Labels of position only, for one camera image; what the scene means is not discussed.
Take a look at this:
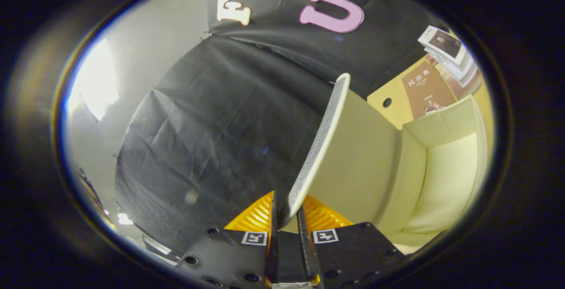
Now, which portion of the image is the brown book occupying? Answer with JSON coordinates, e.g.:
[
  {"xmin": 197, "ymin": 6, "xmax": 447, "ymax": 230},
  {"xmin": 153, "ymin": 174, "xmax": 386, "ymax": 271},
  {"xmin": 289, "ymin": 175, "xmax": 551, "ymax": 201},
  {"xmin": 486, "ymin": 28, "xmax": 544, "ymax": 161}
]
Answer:
[{"xmin": 402, "ymin": 61, "xmax": 456, "ymax": 120}]

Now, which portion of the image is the black backdrop cloth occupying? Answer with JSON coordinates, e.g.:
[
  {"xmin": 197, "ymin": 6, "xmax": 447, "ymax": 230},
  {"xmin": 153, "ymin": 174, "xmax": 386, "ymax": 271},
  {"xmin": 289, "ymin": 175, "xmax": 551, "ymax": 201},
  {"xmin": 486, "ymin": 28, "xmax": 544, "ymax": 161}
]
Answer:
[{"xmin": 115, "ymin": 0, "xmax": 446, "ymax": 254}]

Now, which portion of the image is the beige fabric storage box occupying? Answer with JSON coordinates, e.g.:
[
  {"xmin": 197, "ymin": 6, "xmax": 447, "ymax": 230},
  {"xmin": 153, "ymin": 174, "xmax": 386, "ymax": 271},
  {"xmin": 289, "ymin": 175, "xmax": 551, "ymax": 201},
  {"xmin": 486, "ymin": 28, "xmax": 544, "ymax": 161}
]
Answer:
[{"xmin": 280, "ymin": 73, "xmax": 488, "ymax": 254}]

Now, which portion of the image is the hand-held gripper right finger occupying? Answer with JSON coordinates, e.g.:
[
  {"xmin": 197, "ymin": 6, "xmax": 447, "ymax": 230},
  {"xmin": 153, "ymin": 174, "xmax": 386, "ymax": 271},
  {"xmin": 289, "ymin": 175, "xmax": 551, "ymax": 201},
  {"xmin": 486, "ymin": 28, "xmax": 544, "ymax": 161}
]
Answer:
[{"xmin": 297, "ymin": 195, "xmax": 406, "ymax": 289}]

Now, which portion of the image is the ceiling light panel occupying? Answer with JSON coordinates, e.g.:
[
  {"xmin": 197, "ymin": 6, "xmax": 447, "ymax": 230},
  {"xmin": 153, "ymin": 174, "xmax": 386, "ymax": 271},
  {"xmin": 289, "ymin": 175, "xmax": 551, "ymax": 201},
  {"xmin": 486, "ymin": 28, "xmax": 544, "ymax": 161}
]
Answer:
[{"xmin": 71, "ymin": 38, "xmax": 120, "ymax": 122}]

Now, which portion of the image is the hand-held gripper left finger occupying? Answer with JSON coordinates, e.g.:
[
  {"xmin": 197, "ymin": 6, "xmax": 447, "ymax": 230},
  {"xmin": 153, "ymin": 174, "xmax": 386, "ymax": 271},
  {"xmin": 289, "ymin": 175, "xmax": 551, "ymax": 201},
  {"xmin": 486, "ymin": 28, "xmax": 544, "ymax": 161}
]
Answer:
[{"xmin": 176, "ymin": 191, "xmax": 279, "ymax": 289}]

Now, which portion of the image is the plain white book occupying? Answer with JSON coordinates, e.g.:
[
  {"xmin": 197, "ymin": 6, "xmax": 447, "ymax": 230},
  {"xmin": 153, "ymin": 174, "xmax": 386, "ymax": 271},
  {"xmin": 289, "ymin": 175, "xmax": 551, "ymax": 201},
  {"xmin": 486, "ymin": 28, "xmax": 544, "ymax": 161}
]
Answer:
[{"xmin": 426, "ymin": 49, "xmax": 476, "ymax": 80}]

